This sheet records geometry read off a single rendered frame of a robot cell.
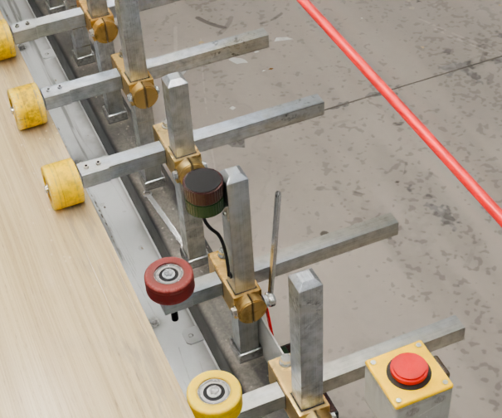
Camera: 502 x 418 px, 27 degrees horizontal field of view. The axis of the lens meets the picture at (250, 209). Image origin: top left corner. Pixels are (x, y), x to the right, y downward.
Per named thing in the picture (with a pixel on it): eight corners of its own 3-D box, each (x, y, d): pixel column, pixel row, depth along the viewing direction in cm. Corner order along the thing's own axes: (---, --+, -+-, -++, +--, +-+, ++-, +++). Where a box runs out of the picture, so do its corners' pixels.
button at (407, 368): (415, 356, 113) (416, 346, 112) (434, 382, 111) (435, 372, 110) (382, 368, 112) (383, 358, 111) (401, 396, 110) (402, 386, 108)
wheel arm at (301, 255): (388, 226, 185) (389, 209, 182) (397, 239, 183) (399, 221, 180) (158, 305, 174) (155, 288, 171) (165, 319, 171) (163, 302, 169)
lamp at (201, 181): (224, 264, 170) (215, 162, 155) (237, 287, 166) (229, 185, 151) (191, 275, 168) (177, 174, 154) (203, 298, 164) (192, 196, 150)
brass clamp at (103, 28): (103, 8, 225) (99, -13, 222) (122, 39, 216) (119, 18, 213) (75, 16, 224) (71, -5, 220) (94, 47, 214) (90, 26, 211)
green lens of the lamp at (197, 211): (216, 187, 158) (215, 176, 157) (231, 211, 154) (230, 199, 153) (179, 198, 157) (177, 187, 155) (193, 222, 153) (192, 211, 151)
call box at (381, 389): (416, 382, 120) (421, 337, 114) (448, 428, 115) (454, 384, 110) (362, 403, 118) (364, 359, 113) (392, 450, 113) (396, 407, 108)
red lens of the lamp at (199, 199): (215, 174, 157) (214, 162, 155) (230, 198, 153) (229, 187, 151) (177, 186, 155) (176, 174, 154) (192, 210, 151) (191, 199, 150)
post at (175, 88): (202, 269, 204) (180, 67, 172) (209, 281, 202) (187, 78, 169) (186, 275, 203) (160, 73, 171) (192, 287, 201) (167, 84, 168)
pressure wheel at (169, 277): (188, 295, 179) (182, 247, 171) (206, 327, 173) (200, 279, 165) (144, 310, 177) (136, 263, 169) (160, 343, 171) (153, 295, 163)
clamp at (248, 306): (236, 264, 180) (234, 244, 177) (267, 318, 171) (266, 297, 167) (206, 274, 179) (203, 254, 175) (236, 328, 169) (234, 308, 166)
